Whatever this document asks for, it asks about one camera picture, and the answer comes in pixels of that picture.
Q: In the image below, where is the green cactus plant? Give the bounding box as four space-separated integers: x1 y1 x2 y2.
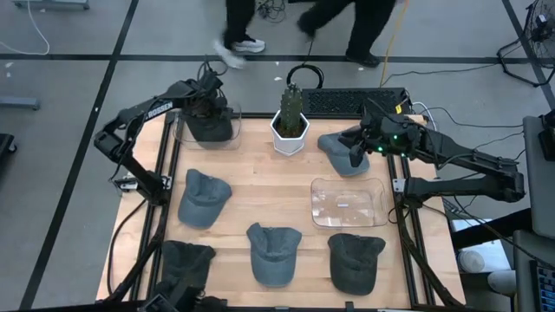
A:
279 82 304 133

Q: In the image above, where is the person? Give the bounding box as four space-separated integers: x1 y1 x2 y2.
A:
212 0 266 70
297 0 398 68

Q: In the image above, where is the cactus in white pot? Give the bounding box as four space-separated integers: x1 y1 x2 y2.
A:
270 110 310 157

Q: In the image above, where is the black coiled cable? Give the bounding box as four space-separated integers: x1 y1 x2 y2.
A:
285 41 325 90

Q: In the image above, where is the black aluminium table frame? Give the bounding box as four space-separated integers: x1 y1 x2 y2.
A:
103 111 467 311

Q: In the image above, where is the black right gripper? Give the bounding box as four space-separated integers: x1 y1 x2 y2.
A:
339 101 422 169

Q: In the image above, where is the blue-grey baseball cap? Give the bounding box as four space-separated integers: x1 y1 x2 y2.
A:
317 131 372 178
177 168 233 230
245 222 304 288

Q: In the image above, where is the yellow cable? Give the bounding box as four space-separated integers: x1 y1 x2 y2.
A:
379 0 411 88

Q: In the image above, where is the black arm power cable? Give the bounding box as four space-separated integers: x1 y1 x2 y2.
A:
106 197 148 298

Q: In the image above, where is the black floor fan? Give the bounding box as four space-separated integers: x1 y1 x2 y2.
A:
496 0 555 88

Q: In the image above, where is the clear plastic bin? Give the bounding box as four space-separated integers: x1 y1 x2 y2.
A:
173 101 243 152
310 176 389 230

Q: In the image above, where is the black baseball cap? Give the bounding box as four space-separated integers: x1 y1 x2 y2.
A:
184 107 235 144
160 240 217 291
327 232 387 296

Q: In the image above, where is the white floor cable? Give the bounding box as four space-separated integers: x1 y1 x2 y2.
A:
0 0 51 56

